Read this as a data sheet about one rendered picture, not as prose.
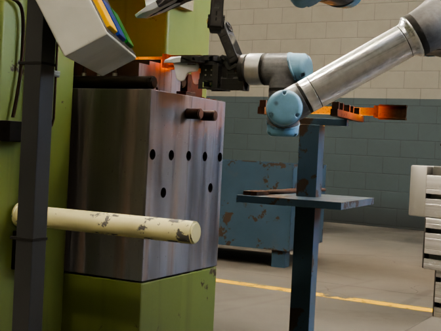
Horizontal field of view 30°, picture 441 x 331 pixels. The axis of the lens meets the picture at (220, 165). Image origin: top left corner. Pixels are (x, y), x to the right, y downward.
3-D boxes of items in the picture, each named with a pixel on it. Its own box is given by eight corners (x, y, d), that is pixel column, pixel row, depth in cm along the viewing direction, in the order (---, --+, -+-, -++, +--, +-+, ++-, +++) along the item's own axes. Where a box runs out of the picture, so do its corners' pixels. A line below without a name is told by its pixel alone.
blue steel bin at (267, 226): (321, 257, 639) (326, 164, 638) (287, 269, 565) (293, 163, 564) (181, 243, 687) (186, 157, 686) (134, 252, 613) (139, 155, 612)
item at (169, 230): (201, 245, 162) (203, 218, 162) (188, 247, 157) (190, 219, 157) (27, 226, 182) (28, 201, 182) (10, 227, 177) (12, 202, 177)
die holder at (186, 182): (217, 265, 224) (226, 102, 223) (142, 282, 190) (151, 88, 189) (53, 245, 249) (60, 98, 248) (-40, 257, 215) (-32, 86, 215)
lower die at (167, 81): (180, 96, 213) (181, 64, 213) (138, 90, 195) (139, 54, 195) (50, 94, 232) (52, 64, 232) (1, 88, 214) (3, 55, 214)
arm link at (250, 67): (258, 50, 190) (272, 55, 197) (241, 51, 192) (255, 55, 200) (256, 83, 190) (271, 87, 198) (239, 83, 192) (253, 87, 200)
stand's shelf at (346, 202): (373, 204, 255) (373, 198, 255) (340, 209, 218) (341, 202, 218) (281, 197, 266) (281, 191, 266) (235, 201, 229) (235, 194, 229)
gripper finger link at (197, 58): (179, 62, 197) (215, 62, 195) (179, 55, 197) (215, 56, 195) (183, 64, 201) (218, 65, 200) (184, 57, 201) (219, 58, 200)
